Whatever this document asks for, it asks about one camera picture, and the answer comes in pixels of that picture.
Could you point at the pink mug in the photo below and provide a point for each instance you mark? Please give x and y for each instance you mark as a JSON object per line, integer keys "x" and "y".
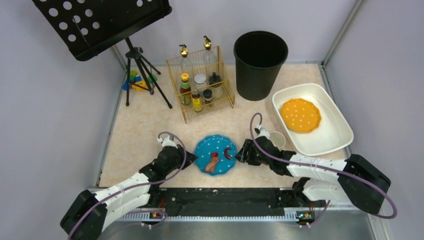
{"x": 277, "y": 139}

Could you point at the black perforated music stand tray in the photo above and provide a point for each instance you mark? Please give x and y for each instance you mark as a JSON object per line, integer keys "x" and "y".
{"x": 89, "y": 27}

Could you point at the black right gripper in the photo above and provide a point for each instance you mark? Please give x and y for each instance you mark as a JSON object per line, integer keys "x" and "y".
{"x": 250, "y": 152}

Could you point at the lime green toy block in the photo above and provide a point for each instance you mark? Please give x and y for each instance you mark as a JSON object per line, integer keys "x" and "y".
{"x": 132, "y": 75}

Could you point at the black lid grinder jar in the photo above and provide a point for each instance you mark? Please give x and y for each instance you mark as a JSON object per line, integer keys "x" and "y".
{"x": 215, "y": 81}

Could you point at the black cap spice bottle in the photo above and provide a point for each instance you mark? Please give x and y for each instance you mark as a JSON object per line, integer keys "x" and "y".
{"x": 208, "y": 97}

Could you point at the curved dark sausage piece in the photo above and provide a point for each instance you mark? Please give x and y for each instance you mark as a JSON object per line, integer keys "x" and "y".
{"x": 226, "y": 153}

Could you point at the clear bottle gold pump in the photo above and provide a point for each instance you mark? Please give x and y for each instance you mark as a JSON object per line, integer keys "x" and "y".
{"x": 186, "y": 64}
{"x": 209, "y": 58}

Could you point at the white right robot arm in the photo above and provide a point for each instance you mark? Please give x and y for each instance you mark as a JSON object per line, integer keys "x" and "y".
{"x": 353, "y": 180}

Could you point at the blue dotted plate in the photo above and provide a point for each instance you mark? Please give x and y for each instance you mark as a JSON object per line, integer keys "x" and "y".
{"x": 215, "y": 143}

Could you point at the silver lid shaker jar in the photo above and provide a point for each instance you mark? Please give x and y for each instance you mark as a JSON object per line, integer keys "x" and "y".
{"x": 201, "y": 84}

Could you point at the yellow dotted plate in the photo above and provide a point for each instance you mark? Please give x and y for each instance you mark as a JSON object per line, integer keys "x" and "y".
{"x": 300, "y": 115}

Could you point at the small yellow spice bottle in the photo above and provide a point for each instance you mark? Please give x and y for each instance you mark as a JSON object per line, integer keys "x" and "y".
{"x": 196, "y": 100}

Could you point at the yellow cap sauce bottle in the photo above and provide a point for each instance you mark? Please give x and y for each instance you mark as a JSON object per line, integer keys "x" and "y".
{"x": 185, "y": 89}

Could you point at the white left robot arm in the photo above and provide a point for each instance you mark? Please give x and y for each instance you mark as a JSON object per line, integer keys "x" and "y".
{"x": 112, "y": 195}

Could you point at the black tripod stand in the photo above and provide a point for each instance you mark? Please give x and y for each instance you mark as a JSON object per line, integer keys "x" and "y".
{"x": 136, "y": 54}

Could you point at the aluminium frame rail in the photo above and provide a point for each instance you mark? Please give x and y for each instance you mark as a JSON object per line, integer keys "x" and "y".
{"x": 154, "y": 215}

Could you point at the blue toy block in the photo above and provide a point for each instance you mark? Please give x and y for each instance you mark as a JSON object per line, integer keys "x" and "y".
{"x": 125, "y": 87}

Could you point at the white plastic basin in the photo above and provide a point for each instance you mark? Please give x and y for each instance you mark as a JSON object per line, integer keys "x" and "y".
{"x": 334, "y": 132}

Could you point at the yellow toy block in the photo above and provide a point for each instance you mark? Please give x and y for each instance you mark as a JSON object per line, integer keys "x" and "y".
{"x": 140, "y": 86}

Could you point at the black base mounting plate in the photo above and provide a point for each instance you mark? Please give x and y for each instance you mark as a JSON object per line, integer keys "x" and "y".
{"x": 229, "y": 202}

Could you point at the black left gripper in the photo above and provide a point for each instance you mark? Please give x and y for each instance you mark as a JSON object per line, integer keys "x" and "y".
{"x": 180, "y": 156}

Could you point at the yellow wire rack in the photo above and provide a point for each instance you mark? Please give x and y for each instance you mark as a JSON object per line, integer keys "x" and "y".
{"x": 227, "y": 97}

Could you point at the black plastic trash bin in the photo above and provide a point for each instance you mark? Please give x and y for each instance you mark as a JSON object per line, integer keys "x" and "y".
{"x": 259, "y": 56}

